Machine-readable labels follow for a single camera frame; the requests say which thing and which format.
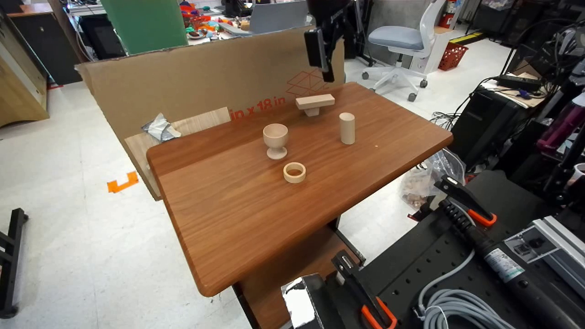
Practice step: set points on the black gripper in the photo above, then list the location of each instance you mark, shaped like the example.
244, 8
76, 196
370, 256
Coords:
330, 15

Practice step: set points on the rectangular wooden plank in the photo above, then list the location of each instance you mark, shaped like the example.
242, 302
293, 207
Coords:
315, 101

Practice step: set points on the wooden cylinder block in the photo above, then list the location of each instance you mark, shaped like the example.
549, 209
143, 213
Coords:
348, 128

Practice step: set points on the wooden goblet block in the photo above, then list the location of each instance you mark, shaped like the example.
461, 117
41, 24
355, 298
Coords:
275, 138

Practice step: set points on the white grey office chair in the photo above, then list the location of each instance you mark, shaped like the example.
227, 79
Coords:
399, 37

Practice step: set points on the red basket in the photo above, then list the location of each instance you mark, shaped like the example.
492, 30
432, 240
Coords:
452, 57

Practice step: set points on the clear plastic bag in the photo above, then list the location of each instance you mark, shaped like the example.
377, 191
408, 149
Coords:
421, 185

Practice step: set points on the black equipment cart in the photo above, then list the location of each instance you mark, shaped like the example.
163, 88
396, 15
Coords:
487, 128

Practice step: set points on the crumpled white paper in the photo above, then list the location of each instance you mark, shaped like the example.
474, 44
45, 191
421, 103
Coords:
160, 128

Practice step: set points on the green board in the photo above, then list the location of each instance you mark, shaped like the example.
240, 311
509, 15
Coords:
143, 24

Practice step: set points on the large cardboard sheet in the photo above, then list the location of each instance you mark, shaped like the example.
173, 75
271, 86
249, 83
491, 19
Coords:
140, 85

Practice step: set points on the wooden lower table shelf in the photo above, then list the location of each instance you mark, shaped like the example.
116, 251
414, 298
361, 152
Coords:
299, 262

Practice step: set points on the orange floor tape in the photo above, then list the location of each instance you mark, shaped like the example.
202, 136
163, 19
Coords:
121, 183

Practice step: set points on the printed label sheet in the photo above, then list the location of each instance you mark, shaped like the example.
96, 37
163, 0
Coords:
531, 245

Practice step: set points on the dark cabinet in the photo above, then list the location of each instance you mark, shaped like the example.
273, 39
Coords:
48, 43

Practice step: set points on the black ribbed cylinder tool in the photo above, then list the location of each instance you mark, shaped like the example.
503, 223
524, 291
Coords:
518, 280

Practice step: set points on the light wooden cabinet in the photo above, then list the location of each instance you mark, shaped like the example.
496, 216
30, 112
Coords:
21, 85

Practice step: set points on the black floor stand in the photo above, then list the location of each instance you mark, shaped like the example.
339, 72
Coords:
12, 262

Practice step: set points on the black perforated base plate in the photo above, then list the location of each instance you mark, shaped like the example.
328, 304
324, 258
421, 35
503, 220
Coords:
414, 262

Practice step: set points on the aluminium profile rail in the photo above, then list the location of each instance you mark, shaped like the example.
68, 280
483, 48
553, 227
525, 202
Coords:
564, 253

